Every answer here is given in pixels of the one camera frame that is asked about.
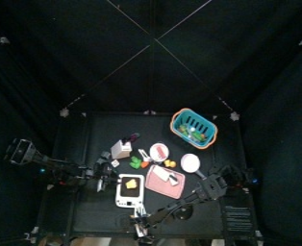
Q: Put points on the white printed label sticker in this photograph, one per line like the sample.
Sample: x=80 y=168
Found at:
x=237 y=215

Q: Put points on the white toy frying pan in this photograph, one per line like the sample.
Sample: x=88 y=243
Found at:
x=191 y=163

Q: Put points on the small white cube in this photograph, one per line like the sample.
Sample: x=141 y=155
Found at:
x=114 y=163

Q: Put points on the beige toy knife block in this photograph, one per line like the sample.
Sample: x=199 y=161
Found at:
x=120 y=149

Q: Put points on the yellow toy squash half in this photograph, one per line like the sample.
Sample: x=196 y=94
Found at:
x=130 y=184

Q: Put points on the purple toy eggplant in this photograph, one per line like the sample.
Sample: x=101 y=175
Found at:
x=133 y=138

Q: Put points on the white plate with pink ham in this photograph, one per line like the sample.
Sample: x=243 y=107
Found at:
x=159 y=152

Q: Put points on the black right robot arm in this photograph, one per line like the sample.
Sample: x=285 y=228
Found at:
x=201 y=193

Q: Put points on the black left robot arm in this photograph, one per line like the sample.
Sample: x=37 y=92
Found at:
x=49 y=162

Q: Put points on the yellow toy fruit piece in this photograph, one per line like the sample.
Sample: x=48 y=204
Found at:
x=169 y=163

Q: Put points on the orange toy carrot piece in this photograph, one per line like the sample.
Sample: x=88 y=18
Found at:
x=144 y=164

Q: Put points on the teal basket with orange rim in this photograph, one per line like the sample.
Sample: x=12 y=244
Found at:
x=193 y=128

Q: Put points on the white toy cleaver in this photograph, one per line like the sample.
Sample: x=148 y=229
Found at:
x=165 y=175

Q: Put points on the green toy vegetable in basket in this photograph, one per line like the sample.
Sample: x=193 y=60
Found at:
x=195 y=134

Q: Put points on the pink cutting board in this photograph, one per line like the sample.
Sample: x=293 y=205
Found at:
x=165 y=186

